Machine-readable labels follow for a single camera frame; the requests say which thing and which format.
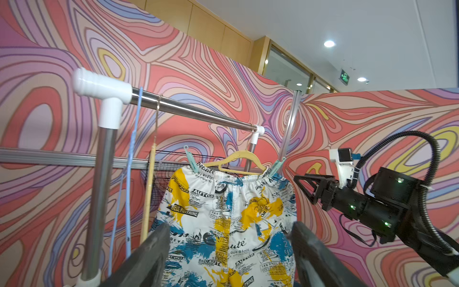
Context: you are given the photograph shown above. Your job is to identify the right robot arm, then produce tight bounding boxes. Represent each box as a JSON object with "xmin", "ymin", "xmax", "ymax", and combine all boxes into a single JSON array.
[{"xmin": 294, "ymin": 130, "xmax": 459, "ymax": 286}]

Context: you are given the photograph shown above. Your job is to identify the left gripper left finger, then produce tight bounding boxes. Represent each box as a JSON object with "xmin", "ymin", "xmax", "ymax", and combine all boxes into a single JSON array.
[{"xmin": 100, "ymin": 223, "xmax": 170, "ymax": 287}]

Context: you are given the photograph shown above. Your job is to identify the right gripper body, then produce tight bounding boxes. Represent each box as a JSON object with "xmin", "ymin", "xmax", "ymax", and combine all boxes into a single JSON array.
[{"xmin": 320, "ymin": 182, "xmax": 369, "ymax": 219}]

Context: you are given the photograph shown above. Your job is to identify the green clothespin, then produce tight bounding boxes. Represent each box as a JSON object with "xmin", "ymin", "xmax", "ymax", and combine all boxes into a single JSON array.
[
  {"xmin": 184, "ymin": 145, "xmax": 199, "ymax": 173},
  {"xmin": 268, "ymin": 157, "xmax": 286, "ymax": 178}
]

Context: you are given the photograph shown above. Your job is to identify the light blue wire hanger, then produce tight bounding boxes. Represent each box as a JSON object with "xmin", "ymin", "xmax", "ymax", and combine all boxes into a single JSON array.
[{"xmin": 108, "ymin": 87, "xmax": 143, "ymax": 276}]

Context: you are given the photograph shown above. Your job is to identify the printed white blue yellow shorts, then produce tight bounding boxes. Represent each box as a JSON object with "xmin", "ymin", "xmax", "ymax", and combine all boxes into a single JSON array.
[{"xmin": 152, "ymin": 164, "xmax": 297, "ymax": 287}]

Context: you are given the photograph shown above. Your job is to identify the clothes rack with steel bar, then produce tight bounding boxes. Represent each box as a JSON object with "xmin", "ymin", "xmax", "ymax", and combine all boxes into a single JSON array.
[{"xmin": 73, "ymin": 68, "xmax": 265, "ymax": 287}]

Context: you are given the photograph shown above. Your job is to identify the yellow hanger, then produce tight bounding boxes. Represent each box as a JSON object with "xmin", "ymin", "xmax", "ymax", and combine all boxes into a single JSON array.
[
  {"xmin": 203, "ymin": 124, "xmax": 269, "ymax": 177},
  {"xmin": 140, "ymin": 95, "xmax": 163, "ymax": 245}
]

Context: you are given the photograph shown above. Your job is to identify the black wire basket back wall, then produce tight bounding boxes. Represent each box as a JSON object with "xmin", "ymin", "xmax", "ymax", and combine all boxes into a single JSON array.
[{"xmin": 145, "ymin": 150, "xmax": 230, "ymax": 207}]

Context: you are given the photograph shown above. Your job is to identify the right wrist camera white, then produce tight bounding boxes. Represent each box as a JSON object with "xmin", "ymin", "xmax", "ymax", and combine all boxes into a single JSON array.
[{"xmin": 329, "ymin": 148, "xmax": 361, "ymax": 188}]

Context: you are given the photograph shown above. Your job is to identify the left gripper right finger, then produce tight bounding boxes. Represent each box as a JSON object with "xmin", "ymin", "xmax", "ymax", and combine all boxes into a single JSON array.
[{"xmin": 290, "ymin": 221, "xmax": 365, "ymax": 287}]

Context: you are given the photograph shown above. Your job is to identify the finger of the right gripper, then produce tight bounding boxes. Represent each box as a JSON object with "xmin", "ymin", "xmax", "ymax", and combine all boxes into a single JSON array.
[{"xmin": 294, "ymin": 174, "xmax": 328, "ymax": 204}]

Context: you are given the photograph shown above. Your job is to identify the yellow hanger front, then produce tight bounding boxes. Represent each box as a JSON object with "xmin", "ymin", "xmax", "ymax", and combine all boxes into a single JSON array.
[{"xmin": 203, "ymin": 124, "xmax": 269, "ymax": 177}]

